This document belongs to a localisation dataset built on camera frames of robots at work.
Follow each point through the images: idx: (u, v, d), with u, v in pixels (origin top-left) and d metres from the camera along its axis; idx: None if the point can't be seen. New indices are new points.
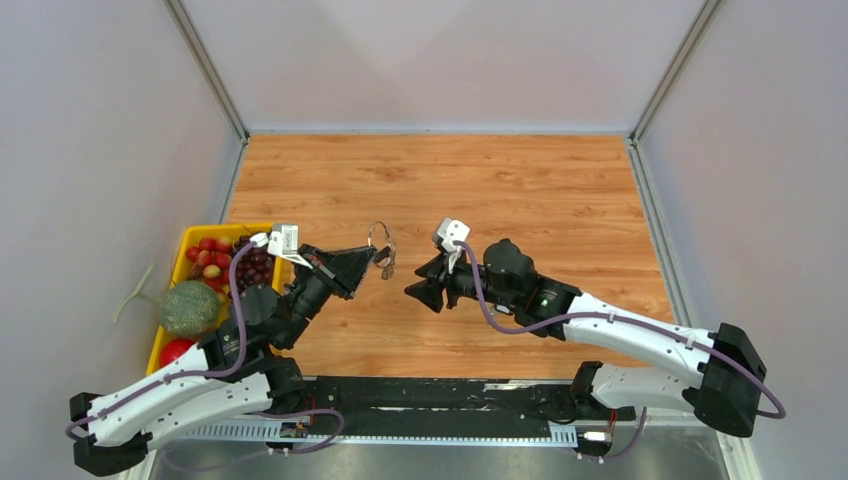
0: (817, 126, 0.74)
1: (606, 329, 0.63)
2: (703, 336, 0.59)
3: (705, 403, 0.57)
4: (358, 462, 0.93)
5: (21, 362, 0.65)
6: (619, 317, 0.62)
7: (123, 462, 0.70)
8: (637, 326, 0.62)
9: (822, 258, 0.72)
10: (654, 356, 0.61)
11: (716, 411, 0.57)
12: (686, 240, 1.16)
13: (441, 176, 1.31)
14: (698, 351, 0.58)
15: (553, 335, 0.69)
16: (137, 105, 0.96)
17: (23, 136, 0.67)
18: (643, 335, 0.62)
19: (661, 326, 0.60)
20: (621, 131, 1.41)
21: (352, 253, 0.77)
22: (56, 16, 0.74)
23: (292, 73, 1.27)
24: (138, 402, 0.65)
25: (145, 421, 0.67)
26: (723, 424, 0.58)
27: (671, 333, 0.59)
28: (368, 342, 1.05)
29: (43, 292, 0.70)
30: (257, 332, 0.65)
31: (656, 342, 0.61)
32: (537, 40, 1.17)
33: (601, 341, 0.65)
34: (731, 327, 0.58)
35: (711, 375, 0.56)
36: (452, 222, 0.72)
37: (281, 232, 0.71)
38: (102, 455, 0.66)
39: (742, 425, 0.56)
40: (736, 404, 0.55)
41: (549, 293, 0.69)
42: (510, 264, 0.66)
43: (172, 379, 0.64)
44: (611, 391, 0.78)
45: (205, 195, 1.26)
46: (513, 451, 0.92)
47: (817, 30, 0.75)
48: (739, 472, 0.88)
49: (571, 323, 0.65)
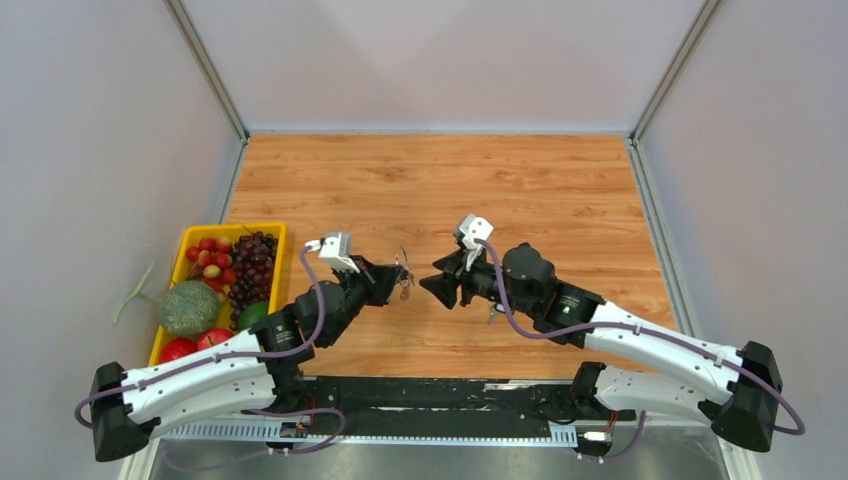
0: (817, 126, 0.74)
1: (631, 342, 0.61)
2: (732, 354, 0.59)
3: (729, 421, 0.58)
4: (358, 462, 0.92)
5: (20, 363, 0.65)
6: (645, 330, 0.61)
7: (126, 448, 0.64)
8: (664, 340, 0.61)
9: (823, 258, 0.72)
10: (678, 371, 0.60)
11: (739, 428, 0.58)
12: (686, 240, 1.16)
13: (441, 176, 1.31)
14: (727, 369, 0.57)
15: (571, 343, 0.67)
16: (137, 105, 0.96)
17: (23, 135, 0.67)
18: (670, 349, 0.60)
19: (690, 342, 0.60)
20: (621, 130, 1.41)
21: (386, 268, 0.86)
22: (56, 17, 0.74)
23: (292, 74, 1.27)
24: (184, 377, 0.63)
25: (179, 399, 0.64)
26: (741, 440, 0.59)
27: (701, 350, 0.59)
28: (369, 342, 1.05)
29: (43, 291, 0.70)
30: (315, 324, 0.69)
31: (684, 357, 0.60)
32: (536, 40, 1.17)
33: (622, 352, 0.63)
34: (760, 345, 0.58)
35: (741, 394, 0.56)
36: (476, 220, 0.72)
37: (337, 238, 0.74)
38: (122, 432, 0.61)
39: (761, 440, 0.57)
40: (762, 423, 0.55)
41: (569, 300, 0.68)
42: (531, 269, 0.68)
43: (224, 358, 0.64)
44: (617, 395, 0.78)
45: (205, 195, 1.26)
46: (513, 451, 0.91)
47: (817, 30, 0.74)
48: (739, 472, 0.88)
49: (594, 333, 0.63)
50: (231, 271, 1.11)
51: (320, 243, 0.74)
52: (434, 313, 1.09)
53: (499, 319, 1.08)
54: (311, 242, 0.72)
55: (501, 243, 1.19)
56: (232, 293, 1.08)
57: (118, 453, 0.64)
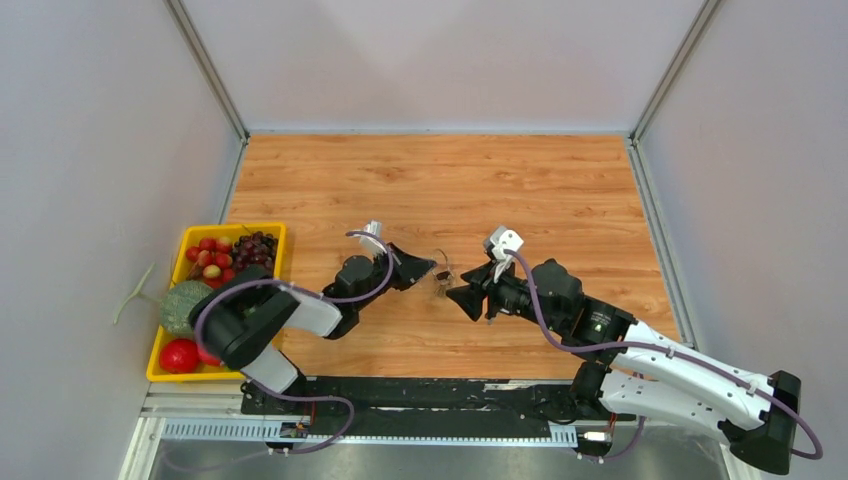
0: (817, 126, 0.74)
1: (664, 364, 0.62)
2: (765, 383, 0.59)
3: (756, 446, 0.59)
4: (358, 462, 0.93)
5: (19, 363, 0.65)
6: (679, 354, 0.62)
7: (250, 351, 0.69)
8: (697, 365, 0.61)
9: (822, 259, 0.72)
10: (711, 397, 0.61)
11: (763, 453, 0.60)
12: (686, 241, 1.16)
13: (441, 176, 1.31)
14: (761, 398, 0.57)
15: (600, 359, 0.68)
16: (137, 105, 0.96)
17: (22, 136, 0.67)
18: (701, 374, 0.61)
19: (723, 369, 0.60)
20: (621, 131, 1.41)
21: (418, 259, 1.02)
22: (55, 17, 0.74)
23: (292, 74, 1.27)
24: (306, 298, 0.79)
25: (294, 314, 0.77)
26: (759, 460, 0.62)
27: (734, 377, 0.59)
28: (368, 342, 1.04)
29: (42, 291, 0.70)
30: (352, 289, 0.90)
31: (717, 383, 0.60)
32: (537, 41, 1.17)
33: (654, 374, 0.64)
34: (790, 375, 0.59)
35: (775, 426, 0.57)
36: (508, 232, 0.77)
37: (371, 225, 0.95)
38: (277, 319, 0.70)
39: (781, 464, 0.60)
40: (788, 450, 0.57)
41: (599, 318, 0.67)
42: (558, 285, 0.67)
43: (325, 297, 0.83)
44: (625, 401, 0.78)
45: (205, 195, 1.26)
46: (513, 451, 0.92)
47: (818, 31, 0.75)
48: (739, 472, 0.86)
49: (628, 354, 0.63)
50: (231, 271, 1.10)
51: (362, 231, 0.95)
52: (433, 313, 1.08)
53: (499, 319, 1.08)
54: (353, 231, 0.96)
55: None
56: None
57: (243, 355, 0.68)
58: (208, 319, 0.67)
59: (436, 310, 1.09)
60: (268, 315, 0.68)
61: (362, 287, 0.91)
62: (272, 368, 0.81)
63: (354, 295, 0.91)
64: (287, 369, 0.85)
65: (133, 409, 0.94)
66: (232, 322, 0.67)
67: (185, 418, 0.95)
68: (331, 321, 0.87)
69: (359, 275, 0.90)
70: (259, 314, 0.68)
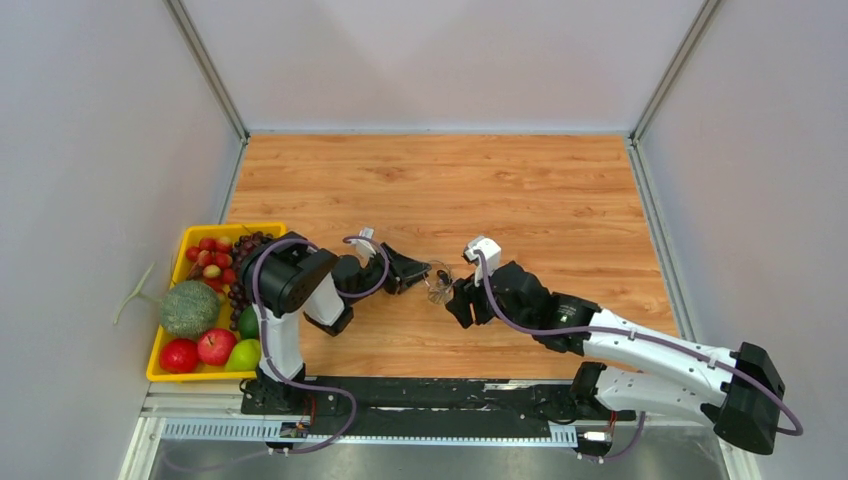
0: (817, 126, 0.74)
1: (626, 347, 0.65)
2: (726, 355, 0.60)
3: (729, 424, 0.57)
4: (358, 462, 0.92)
5: (21, 362, 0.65)
6: (639, 335, 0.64)
7: (300, 296, 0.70)
8: (659, 345, 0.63)
9: (822, 258, 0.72)
10: (676, 375, 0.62)
11: (741, 433, 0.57)
12: (686, 241, 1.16)
13: (441, 176, 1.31)
14: (721, 370, 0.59)
15: (572, 350, 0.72)
16: (137, 105, 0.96)
17: (21, 135, 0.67)
18: (666, 354, 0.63)
19: (683, 345, 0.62)
20: (621, 130, 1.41)
21: (412, 261, 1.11)
22: (55, 18, 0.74)
23: (292, 75, 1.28)
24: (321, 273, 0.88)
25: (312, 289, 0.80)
26: (743, 443, 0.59)
27: (694, 352, 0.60)
28: (367, 342, 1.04)
29: (42, 291, 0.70)
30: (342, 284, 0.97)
31: (678, 360, 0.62)
32: (536, 41, 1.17)
33: (623, 358, 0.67)
34: (753, 346, 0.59)
35: (734, 396, 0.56)
36: (484, 239, 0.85)
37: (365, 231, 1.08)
38: (316, 277, 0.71)
39: (763, 443, 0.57)
40: (760, 423, 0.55)
41: (567, 309, 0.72)
42: (515, 283, 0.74)
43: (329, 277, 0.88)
44: (618, 395, 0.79)
45: (205, 195, 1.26)
46: (513, 451, 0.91)
47: (818, 30, 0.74)
48: (739, 472, 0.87)
49: (593, 340, 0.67)
50: (231, 271, 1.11)
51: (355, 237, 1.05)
52: (433, 313, 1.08)
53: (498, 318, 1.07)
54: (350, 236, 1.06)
55: (502, 243, 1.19)
56: (232, 293, 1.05)
57: (295, 299, 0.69)
58: (260, 267, 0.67)
59: (435, 310, 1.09)
60: (319, 260, 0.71)
61: (351, 283, 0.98)
62: (288, 348, 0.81)
63: (344, 290, 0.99)
64: (293, 358, 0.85)
65: (133, 409, 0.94)
66: (283, 268, 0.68)
67: (185, 418, 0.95)
68: (335, 311, 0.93)
69: (349, 271, 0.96)
70: (310, 260, 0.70)
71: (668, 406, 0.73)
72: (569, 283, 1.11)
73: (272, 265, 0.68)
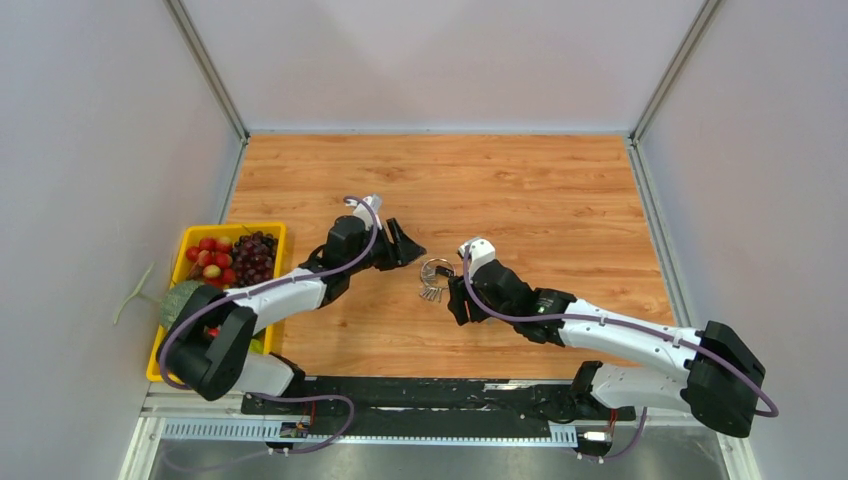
0: (816, 127, 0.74)
1: (597, 333, 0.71)
2: (690, 334, 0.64)
3: (698, 402, 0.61)
4: (359, 462, 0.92)
5: (20, 364, 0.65)
6: (609, 320, 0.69)
7: (227, 374, 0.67)
8: (628, 329, 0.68)
9: (823, 258, 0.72)
10: (647, 356, 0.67)
11: (712, 410, 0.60)
12: (685, 241, 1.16)
13: (441, 176, 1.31)
14: (685, 349, 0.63)
15: (551, 340, 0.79)
16: (136, 105, 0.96)
17: (20, 135, 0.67)
18: (634, 336, 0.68)
19: (649, 327, 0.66)
20: (621, 130, 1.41)
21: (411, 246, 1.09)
22: (55, 19, 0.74)
23: (292, 74, 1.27)
24: (277, 290, 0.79)
25: (267, 314, 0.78)
26: (720, 424, 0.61)
27: (659, 334, 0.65)
28: (367, 342, 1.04)
29: (42, 290, 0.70)
30: (339, 248, 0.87)
31: (646, 342, 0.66)
32: (536, 41, 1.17)
33: (597, 343, 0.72)
34: (716, 324, 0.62)
35: (698, 371, 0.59)
36: (479, 239, 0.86)
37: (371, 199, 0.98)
38: (236, 353, 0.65)
39: (738, 425, 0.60)
40: (728, 404, 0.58)
41: (545, 301, 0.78)
42: (493, 277, 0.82)
43: (299, 278, 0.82)
44: (610, 390, 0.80)
45: (205, 195, 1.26)
46: (513, 451, 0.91)
47: (818, 31, 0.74)
48: (739, 472, 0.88)
49: (566, 328, 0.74)
50: (231, 271, 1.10)
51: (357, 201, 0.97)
52: (433, 313, 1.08)
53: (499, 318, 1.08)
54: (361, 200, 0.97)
55: (502, 243, 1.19)
56: None
57: (218, 383, 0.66)
58: (175, 359, 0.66)
59: (435, 310, 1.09)
60: (228, 338, 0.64)
61: (352, 245, 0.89)
62: (265, 373, 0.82)
63: (343, 254, 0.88)
64: (281, 368, 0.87)
65: (133, 409, 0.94)
66: (195, 358, 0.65)
67: (185, 418, 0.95)
68: (318, 291, 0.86)
69: (353, 230, 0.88)
70: (220, 338, 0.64)
71: (654, 395, 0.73)
72: (569, 284, 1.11)
73: (187, 354, 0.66)
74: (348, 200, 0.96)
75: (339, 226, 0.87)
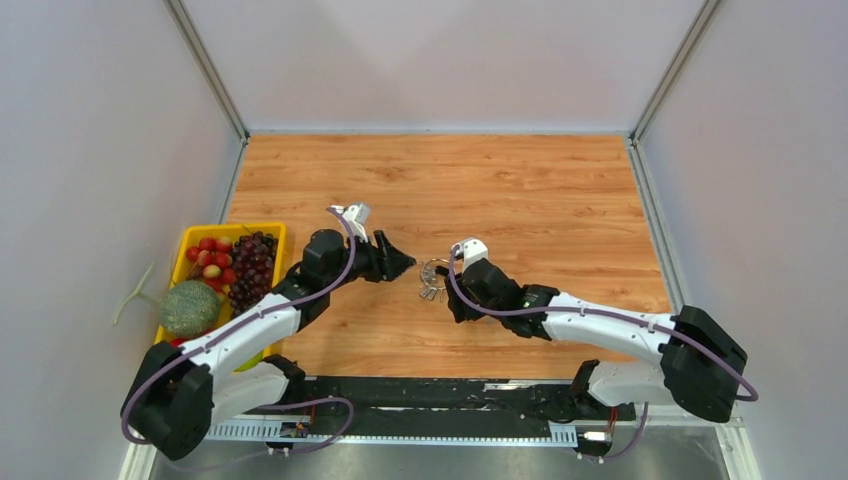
0: (815, 127, 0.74)
1: (578, 322, 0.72)
2: (665, 319, 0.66)
3: (676, 388, 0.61)
4: (359, 462, 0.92)
5: (21, 364, 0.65)
6: (589, 311, 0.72)
7: (192, 431, 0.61)
8: (606, 317, 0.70)
9: (823, 258, 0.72)
10: (623, 343, 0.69)
11: (690, 395, 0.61)
12: (685, 241, 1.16)
13: (441, 176, 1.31)
14: (659, 334, 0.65)
15: (537, 335, 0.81)
16: (136, 105, 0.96)
17: (20, 134, 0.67)
18: (612, 324, 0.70)
19: (626, 315, 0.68)
20: (621, 130, 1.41)
21: (400, 255, 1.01)
22: (55, 19, 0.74)
23: (292, 74, 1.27)
24: (240, 333, 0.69)
25: (236, 358, 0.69)
26: (701, 410, 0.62)
27: (635, 320, 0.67)
28: (367, 342, 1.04)
29: (42, 290, 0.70)
30: (315, 267, 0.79)
31: (622, 329, 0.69)
32: (536, 40, 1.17)
33: (575, 333, 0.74)
34: (686, 306, 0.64)
35: (669, 354, 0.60)
36: (472, 239, 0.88)
37: (355, 208, 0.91)
38: (196, 413, 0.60)
39: (717, 408, 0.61)
40: (705, 386, 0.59)
41: (531, 296, 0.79)
42: (479, 274, 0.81)
43: (267, 312, 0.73)
44: (605, 385, 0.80)
45: (205, 196, 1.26)
46: (513, 451, 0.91)
47: (818, 30, 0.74)
48: (739, 472, 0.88)
49: (548, 319, 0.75)
50: (231, 271, 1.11)
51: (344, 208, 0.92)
52: (433, 313, 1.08)
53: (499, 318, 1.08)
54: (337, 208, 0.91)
55: (502, 243, 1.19)
56: (232, 293, 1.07)
57: (184, 440, 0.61)
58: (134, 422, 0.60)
59: (435, 310, 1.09)
60: (182, 408, 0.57)
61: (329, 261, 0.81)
62: (255, 390, 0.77)
63: (322, 270, 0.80)
64: (275, 376, 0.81)
65: None
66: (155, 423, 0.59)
67: None
68: (294, 318, 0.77)
69: (329, 246, 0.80)
70: (175, 408, 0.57)
71: (644, 389, 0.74)
72: (569, 284, 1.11)
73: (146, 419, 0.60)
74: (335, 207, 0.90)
75: (315, 242, 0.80)
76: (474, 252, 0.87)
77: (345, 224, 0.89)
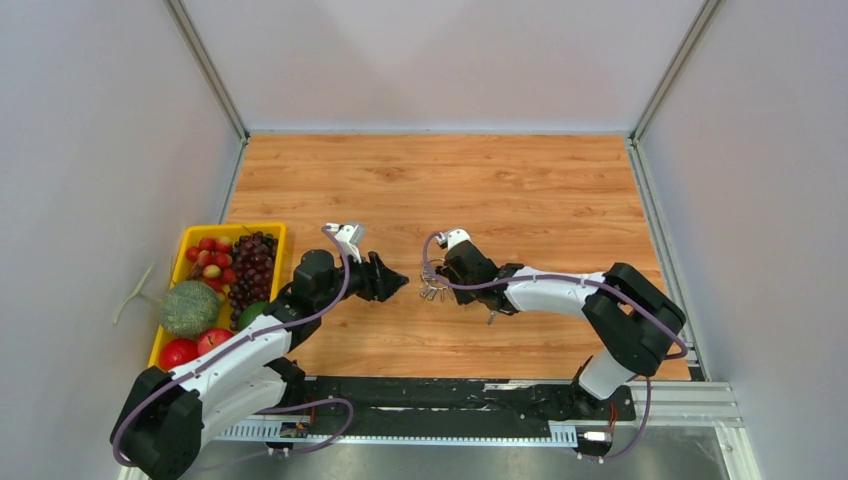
0: (815, 128, 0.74)
1: (532, 288, 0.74)
2: (599, 276, 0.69)
3: (602, 336, 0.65)
4: (358, 462, 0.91)
5: (20, 363, 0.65)
6: (540, 276, 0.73)
7: (182, 456, 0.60)
8: (552, 279, 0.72)
9: (823, 256, 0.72)
10: (561, 300, 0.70)
11: (618, 345, 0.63)
12: (685, 241, 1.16)
13: (441, 176, 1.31)
14: (589, 287, 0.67)
15: (508, 308, 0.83)
16: (136, 104, 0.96)
17: (19, 134, 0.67)
18: (553, 284, 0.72)
19: (565, 274, 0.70)
20: (621, 131, 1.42)
21: (395, 274, 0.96)
22: (55, 20, 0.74)
23: (292, 73, 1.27)
24: (231, 357, 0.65)
25: (228, 383, 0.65)
26: (629, 363, 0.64)
27: (570, 276, 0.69)
28: (367, 342, 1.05)
29: (41, 290, 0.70)
30: (304, 292, 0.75)
31: (561, 287, 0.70)
32: (536, 40, 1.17)
33: (528, 299, 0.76)
34: (621, 264, 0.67)
35: (594, 301, 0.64)
36: (455, 229, 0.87)
37: (352, 227, 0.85)
38: (184, 438, 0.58)
39: (645, 360, 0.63)
40: (626, 333, 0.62)
41: (502, 272, 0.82)
42: (456, 249, 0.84)
43: (258, 334, 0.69)
44: (589, 376, 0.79)
45: (205, 196, 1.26)
46: (513, 451, 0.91)
47: (818, 31, 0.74)
48: (739, 472, 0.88)
49: (509, 289, 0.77)
50: (231, 271, 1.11)
51: (340, 227, 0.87)
52: (433, 314, 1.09)
53: (499, 319, 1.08)
54: (329, 226, 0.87)
55: (502, 243, 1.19)
56: (232, 293, 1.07)
57: (174, 465, 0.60)
58: (124, 446, 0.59)
59: (435, 310, 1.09)
60: (171, 434, 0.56)
61: (321, 282, 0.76)
62: (249, 403, 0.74)
63: (312, 292, 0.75)
64: (274, 386, 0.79)
65: None
66: (144, 448, 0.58)
67: None
68: (285, 340, 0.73)
69: (321, 268, 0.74)
70: (164, 432, 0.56)
71: (611, 366, 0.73)
72: None
73: (135, 443, 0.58)
74: (329, 227, 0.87)
75: (307, 262, 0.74)
76: (455, 241, 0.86)
77: (339, 243, 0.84)
